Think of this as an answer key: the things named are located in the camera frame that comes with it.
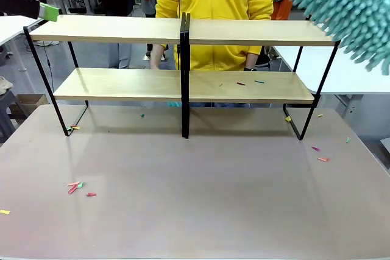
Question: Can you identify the person's left forearm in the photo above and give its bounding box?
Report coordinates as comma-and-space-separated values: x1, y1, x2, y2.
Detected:
247, 54, 261, 69

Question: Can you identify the person's right hand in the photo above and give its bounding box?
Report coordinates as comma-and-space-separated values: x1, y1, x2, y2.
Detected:
149, 43, 168, 71

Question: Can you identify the teal microfibre duster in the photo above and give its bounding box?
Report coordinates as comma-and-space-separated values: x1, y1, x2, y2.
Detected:
268, 0, 390, 76

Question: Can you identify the background person orange top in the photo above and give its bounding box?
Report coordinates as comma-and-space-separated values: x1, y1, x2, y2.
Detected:
270, 0, 294, 21

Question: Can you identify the two-tier wooden shelf black frame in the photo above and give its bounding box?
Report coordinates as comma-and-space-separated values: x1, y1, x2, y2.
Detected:
180, 12, 341, 141
23, 12, 187, 139

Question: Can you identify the white side table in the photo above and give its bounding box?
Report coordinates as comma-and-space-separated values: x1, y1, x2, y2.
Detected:
0, 15, 43, 48

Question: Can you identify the beige cloth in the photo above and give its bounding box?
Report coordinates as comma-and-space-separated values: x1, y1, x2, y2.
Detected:
0, 76, 14, 96

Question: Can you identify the cardboard box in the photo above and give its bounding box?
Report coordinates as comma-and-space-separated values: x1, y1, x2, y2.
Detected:
12, 93, 49, 118

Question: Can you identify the large white table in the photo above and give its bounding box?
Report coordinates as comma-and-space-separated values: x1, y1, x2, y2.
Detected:
272, 45, 390, 96

